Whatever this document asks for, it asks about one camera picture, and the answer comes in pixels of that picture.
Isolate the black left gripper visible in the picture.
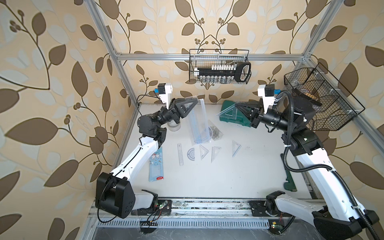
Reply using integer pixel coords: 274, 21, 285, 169
149, 100, 194, 130

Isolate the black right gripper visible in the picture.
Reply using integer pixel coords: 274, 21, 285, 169
237, 99, 296, 135

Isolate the clear straight ruler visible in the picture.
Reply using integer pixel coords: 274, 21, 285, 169
177, 144, 184, 166

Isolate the clear triangle ruler small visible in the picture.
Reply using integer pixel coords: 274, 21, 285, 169
200, 145, 209, 160

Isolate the clear protractor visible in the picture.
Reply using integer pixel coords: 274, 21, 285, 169
187, 148, 196, 161

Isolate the clear triangle ruler long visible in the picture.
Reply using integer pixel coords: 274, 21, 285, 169
211, 147, 222, 163

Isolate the blue ruler set pouch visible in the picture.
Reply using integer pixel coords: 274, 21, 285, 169
149, 148, 164, 182

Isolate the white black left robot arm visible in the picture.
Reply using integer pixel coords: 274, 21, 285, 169
95, 97, 199, 219

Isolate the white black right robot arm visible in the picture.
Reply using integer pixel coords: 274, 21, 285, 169
235, 94, 380, 240

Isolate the black socket bit holder set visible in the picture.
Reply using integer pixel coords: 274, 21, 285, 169
193, 62, 252, 84

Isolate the green plastic tool case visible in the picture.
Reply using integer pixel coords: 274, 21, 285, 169
219, 100, 251, 127

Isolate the clear packing tape roll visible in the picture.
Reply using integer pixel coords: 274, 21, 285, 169
167, 120, 181, 132

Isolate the clear bag of screws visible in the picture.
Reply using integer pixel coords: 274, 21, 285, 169
208, 120, 224, 141

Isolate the dark tool in right basket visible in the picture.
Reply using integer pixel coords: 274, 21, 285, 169
294, 88, 323, 107

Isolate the green pipe wrench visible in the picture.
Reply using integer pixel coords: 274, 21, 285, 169
283, 166, 298, 192

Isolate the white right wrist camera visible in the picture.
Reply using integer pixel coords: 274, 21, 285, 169
257, 84, 281, 114

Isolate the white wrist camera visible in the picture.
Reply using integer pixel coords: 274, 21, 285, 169
257, 84, 281, 114
154, 83, 173, 109

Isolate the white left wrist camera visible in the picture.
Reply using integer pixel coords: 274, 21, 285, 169
154, 83, 173, 109

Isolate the black wire basket back wall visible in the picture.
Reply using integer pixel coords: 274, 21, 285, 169
188, 49, 252, 85

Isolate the black wire basket wall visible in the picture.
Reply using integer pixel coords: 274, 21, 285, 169
284, 63, 366, 131
188, 49, 252, 85

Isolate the black wire basket right wall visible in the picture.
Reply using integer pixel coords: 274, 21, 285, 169
284, 63, 366, 131

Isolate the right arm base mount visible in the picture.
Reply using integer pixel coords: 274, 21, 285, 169
249, 200, 292, 218

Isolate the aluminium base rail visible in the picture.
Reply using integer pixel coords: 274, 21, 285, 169
88, 197, 337, 219

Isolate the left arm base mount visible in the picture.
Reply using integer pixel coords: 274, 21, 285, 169
131, 198, 173, 217

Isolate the aluminium frame post back right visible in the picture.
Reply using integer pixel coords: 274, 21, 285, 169
274, 0, 344, 108

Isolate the aluminium frame post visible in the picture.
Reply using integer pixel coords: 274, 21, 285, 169
84, 0, 139, 109
274, 0, 344, 108

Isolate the aluminium frame post back left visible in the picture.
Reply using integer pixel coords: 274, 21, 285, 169
84, 0, 139, 109

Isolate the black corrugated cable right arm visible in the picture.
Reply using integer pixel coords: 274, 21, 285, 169
275, 89, 382, 240

